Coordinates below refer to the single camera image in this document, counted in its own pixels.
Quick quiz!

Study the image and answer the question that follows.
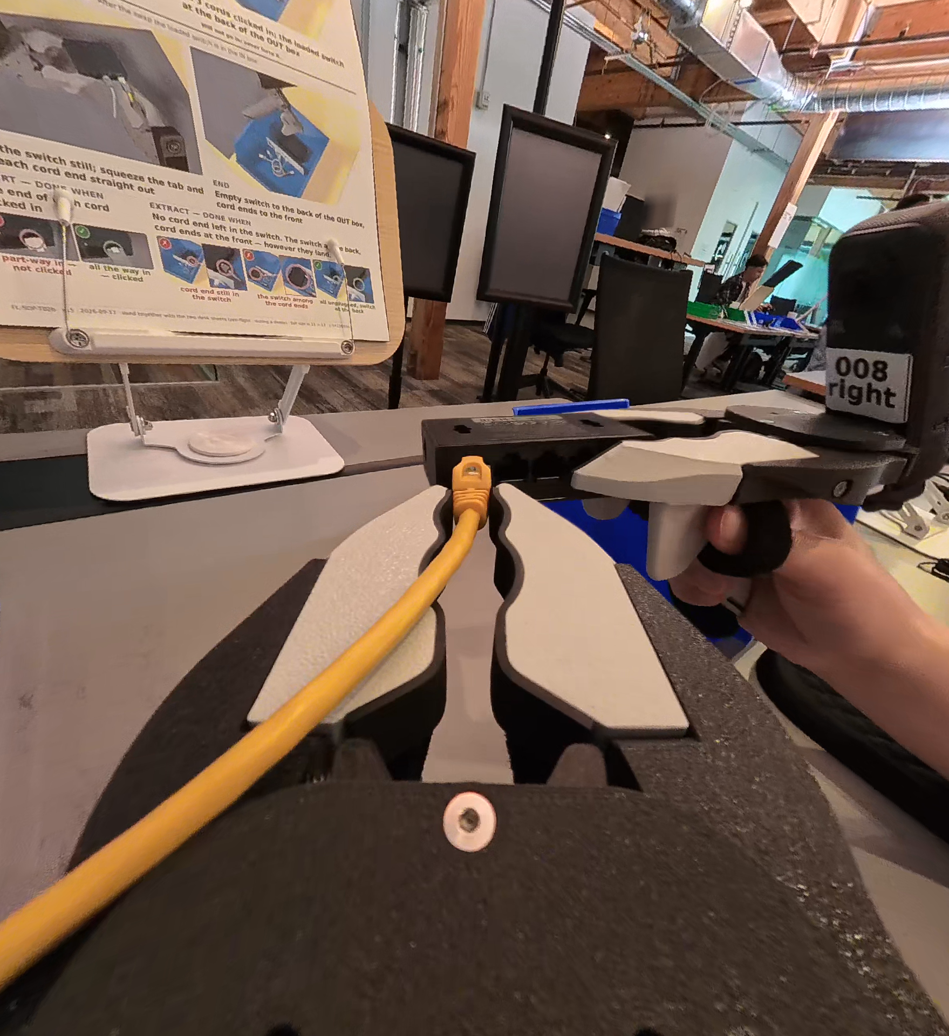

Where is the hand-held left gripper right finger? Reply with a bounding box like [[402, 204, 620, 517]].
[[488, 483, 694, 762]]

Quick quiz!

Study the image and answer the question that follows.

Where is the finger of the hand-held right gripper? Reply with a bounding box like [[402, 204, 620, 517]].
[[572, 430, 825, 582], [595, 404, 712, 432]]

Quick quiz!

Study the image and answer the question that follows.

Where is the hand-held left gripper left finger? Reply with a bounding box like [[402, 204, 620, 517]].
[[248, 486, 462, 762]]

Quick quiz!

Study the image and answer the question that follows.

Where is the black network switch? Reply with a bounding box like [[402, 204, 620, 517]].
[[423, 405, 767, 490]]

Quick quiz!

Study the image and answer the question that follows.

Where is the yellow ethernet cable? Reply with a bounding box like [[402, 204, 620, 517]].
[[0, 457, 491, 1024]]

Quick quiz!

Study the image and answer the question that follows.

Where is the person's right forearm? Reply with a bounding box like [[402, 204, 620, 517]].
[[811, 551, 949, 810]]

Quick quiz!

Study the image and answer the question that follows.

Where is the person's right hand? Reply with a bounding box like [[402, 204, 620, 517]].
[[669, 502, 867, 683]]

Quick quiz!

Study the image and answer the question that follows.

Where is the black office chair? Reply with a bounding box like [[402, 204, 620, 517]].
[[588, 256, 695, 406]]

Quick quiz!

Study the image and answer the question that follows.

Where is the blue plastic bin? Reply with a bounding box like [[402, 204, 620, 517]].
[[512, 396, 864, 652]]

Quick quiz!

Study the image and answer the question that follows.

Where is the green-topped table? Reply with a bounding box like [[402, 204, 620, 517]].
[[685, 308, 823, 393]]

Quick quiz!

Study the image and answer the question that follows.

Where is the white stand base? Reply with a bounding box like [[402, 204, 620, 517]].
[[86, 413, 347, 503]]

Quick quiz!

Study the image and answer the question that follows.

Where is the black textured pad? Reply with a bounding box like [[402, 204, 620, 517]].
[[755, 645, 949, 878]]

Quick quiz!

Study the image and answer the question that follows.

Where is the black pole with round top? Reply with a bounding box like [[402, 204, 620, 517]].
[[533, 1, 569, 118]]

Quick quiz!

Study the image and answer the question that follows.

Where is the wooden pillar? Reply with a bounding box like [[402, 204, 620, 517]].
[[407, 1, 490, 383]]

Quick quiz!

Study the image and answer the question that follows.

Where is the printed instruction poster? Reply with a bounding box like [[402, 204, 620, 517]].
[[0, 1, 394, 346]]

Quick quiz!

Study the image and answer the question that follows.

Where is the silver ventilation duct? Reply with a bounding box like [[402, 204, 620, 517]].
[[666, 1, 818, 111]]

